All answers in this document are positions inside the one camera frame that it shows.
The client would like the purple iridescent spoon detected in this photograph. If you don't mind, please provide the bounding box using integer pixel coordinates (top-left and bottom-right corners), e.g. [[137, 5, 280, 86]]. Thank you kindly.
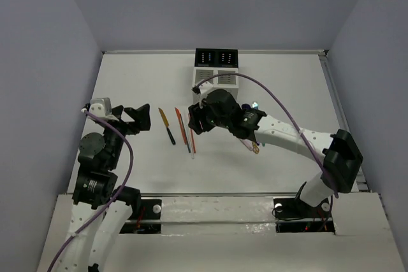
[[242, 103, 266, 147]]

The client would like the orange pointed straw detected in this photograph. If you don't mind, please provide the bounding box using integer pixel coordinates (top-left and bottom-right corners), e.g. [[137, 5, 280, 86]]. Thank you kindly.
[[175, 107, 186, 144]]

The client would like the orange straight straw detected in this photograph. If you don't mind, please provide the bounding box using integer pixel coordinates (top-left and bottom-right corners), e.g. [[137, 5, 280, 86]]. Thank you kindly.
[[187, 113, 196, 154]]

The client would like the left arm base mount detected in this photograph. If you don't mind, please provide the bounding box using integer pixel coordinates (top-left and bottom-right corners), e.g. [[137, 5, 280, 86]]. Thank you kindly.
[[120, 197, 162, 234]]

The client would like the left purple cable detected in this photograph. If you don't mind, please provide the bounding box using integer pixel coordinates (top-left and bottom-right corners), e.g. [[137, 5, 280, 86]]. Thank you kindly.
[[41, 109, 134, 272]]

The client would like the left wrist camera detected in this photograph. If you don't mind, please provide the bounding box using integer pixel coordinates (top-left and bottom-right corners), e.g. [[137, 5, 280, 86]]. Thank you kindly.
[[89, 97, 112, 117]]

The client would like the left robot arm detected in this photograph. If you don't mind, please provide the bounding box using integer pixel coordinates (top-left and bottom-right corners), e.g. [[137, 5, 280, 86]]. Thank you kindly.
[[48, 98, 151, 271]]

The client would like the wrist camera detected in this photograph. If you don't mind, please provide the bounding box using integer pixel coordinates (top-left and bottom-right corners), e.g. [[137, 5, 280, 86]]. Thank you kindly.
[[89, 97, 112, 117], [192, 82, 214, 96]]

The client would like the silver spoon pink handle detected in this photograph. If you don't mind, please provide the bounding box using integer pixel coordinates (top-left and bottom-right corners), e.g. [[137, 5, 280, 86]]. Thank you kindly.
[[239, 139, 252, 151]]

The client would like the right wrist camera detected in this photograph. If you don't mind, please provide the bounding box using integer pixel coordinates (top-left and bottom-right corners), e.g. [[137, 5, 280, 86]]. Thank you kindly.
[[192, 82, 214, 96]]

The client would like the gold black handled knife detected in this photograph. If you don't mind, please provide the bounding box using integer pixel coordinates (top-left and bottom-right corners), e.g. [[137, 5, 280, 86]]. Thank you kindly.
[[158, 108, 176, 145]]

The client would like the gold fork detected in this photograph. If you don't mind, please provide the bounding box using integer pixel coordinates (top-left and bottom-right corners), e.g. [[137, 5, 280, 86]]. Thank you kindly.
[[252, 141, 259, 154]]

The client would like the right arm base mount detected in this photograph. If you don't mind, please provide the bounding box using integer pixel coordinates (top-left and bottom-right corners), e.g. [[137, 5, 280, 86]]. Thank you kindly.
[[272, 198, 335, 233]]

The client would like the white clear straw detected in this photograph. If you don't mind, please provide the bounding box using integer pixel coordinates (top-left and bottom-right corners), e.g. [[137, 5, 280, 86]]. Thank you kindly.
[[183, 107, 194, 159]]

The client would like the white utensil caddy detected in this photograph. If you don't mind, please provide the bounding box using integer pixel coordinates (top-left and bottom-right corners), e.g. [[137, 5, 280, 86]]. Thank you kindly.
[[193, 67, 239, 99]]

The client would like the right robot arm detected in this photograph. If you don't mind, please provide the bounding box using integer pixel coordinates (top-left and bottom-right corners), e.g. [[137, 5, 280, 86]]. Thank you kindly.
[[188, 89, 363, 216]]

